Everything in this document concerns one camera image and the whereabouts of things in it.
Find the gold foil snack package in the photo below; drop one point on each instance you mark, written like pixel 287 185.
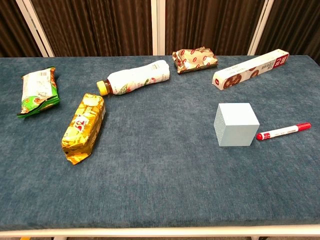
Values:
pixel 85 125

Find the light blue cube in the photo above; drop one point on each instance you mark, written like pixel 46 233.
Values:
pixel 237 125

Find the white screen frame post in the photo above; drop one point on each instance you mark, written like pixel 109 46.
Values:
pixel 158 27
pixel 261 25
pixel 35 25

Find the white table frame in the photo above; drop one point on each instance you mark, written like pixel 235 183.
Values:
pixel 160 232

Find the red and white marker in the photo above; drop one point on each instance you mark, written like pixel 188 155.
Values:
pixel 282 131

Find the white labelled drink bottle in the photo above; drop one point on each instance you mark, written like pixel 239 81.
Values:
pixel 137 78

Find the dark brown curtain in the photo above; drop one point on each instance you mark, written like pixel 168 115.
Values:
pixel 100 25

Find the long white and maroon box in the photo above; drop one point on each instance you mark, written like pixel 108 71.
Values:
pixel 250 70

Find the brown and red snack wrapper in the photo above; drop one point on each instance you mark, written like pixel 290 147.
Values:
pixel 195 60

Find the green and white snack bag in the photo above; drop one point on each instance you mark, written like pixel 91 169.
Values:
pixel 38 91

